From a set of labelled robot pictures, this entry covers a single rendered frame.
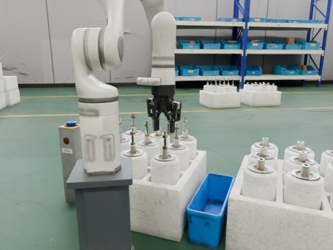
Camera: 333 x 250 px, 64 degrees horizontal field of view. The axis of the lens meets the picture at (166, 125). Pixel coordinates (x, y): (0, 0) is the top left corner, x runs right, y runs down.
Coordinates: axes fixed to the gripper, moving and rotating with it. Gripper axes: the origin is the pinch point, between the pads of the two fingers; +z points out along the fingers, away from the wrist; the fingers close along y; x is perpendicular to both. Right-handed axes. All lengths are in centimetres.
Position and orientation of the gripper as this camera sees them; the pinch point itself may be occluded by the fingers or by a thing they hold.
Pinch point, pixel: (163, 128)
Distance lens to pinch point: 85.7
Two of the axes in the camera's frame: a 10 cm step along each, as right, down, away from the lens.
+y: -6.9, -1.6, 7.0
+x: -7.2, 1.5, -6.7
